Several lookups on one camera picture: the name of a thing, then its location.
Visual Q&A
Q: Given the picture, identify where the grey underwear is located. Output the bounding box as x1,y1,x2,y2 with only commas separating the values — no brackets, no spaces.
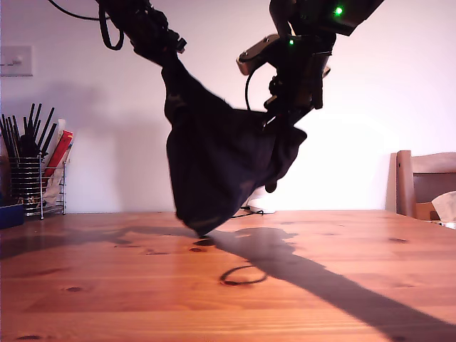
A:
162,53,308,238

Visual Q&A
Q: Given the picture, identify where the red packet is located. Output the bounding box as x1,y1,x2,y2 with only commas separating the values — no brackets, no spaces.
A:
44,130,75,179

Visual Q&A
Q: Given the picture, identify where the white paper packet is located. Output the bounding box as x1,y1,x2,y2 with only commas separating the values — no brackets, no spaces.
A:
43,167,67,207

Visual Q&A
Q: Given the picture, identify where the wooden chair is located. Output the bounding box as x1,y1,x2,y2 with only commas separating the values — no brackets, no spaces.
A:
384,150,456,222

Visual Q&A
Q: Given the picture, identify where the black chopstick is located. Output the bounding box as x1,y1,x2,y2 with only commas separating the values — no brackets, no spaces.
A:
25,103,36,136
0,113,19,160
42,123,58,157
12,115,23,160
37,106,56,156
30,103,43,143

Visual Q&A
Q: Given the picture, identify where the white tissue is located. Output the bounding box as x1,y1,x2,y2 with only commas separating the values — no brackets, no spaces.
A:
430,191,456,229

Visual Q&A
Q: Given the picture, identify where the blue box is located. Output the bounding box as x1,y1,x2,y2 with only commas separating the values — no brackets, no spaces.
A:
0,203,26,231

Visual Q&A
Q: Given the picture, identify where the black security camera cable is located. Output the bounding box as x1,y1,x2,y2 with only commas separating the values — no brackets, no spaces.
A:
231,205,265,219

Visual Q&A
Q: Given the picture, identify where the white security camera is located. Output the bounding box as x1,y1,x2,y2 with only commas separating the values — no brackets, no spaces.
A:
247,187,277,214

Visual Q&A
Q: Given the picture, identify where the wire utensil holder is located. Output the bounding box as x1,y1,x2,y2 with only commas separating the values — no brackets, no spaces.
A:
9,156,68,219

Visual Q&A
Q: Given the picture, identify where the thin grey cable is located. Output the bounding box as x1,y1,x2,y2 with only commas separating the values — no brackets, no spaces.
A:
48,0,103,21

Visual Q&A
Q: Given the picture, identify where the white light switch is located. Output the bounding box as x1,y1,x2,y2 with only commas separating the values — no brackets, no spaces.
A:
0,45,33,78

